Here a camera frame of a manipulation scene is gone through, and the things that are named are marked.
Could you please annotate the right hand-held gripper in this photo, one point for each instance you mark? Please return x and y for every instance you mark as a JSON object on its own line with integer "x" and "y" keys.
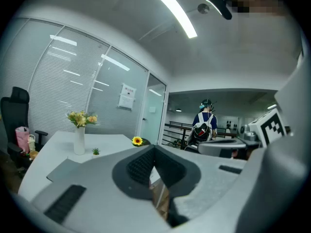
{"x": 267, "y": 127}

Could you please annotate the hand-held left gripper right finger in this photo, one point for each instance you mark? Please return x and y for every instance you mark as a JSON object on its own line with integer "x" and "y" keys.
{"x": 206, "y": 178}

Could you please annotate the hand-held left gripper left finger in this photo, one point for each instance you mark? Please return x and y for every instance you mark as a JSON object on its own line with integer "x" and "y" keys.
{"x": 97, "y": 193}

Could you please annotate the gray notebook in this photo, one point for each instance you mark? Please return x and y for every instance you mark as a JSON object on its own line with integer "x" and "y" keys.
{"x": 64, "y": 170}

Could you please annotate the small green potted plant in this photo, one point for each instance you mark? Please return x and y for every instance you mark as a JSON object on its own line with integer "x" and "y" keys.
{"x": 96, "y": 152}

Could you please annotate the black pendant lamp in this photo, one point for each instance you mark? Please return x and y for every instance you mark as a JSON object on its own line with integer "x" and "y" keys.
{"x": 178, "y": 110}

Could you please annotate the potted artificial sunflower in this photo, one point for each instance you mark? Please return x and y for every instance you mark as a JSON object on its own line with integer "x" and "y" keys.
{"x": 137, "y": 141}

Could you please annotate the glass door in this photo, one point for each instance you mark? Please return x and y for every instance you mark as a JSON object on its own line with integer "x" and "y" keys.
{"x": 153, "y": 110}

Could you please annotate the yellow artificial flower bouquet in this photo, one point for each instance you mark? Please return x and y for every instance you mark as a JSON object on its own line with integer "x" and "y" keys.
{"x": 81, "y": 119}

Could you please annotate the pink bag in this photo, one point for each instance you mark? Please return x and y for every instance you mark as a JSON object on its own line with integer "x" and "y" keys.
{"x": 22, "y": 139}

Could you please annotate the person's white shirt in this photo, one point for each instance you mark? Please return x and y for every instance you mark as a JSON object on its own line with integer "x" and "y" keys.
{"x": 298, "y": 93}

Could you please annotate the white paper notice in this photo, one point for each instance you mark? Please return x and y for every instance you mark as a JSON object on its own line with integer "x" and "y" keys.
{"x": 126, "y": 96}

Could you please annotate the black office chair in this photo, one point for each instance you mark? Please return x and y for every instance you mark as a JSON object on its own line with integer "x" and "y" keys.
{"x": 14, "y": 113}

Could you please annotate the round ceiling detector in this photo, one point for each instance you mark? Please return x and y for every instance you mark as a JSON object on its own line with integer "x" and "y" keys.
{"x": 203, "y": 8}

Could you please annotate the long ceiling light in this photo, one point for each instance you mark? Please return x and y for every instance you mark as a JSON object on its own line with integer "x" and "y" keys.
{"x": 175, "y": 8}

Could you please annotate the black head-worn camera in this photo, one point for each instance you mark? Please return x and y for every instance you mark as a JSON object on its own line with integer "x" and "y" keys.
{"x": 219, "y": 5}

